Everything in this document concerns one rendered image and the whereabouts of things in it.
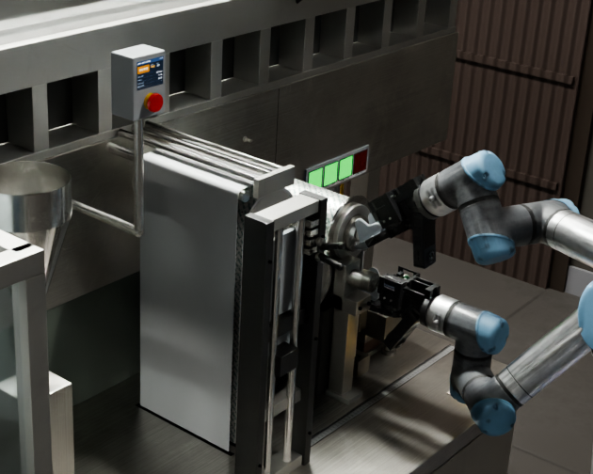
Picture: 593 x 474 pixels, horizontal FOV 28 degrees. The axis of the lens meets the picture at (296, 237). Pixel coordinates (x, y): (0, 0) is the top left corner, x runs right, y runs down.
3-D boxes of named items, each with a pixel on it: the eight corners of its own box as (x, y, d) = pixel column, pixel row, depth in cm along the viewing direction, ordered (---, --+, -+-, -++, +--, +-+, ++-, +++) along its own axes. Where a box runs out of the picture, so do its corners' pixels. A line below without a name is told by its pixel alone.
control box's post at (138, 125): (138, 234, 190) (137, 116, 182) (131, 231, 191) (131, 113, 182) (145, 231, 191) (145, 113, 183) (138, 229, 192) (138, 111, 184)
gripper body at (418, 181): (386, 194, 230) (430, 169, 222) (407, 233, 230) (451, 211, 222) (363, 205, 225) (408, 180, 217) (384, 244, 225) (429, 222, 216)
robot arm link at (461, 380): (457, 417, 229) (464, 368, 225) (442, 387, 239) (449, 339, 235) (496, 415, 231) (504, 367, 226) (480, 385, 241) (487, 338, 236)
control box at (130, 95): (140, 124, 178) (140, 60, 174) (110, 114, 181) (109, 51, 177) (173, 115, 183) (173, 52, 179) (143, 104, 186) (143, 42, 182)
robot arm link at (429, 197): (469, 202, 219) (445, 214, 213) (451, 212, 222) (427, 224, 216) (450, 166, 219) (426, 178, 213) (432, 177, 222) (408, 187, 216)
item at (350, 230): (374, 219, 237) (361, 254, 237) (365, 216, 238) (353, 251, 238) (355, 213, 231) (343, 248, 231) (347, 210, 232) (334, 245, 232)
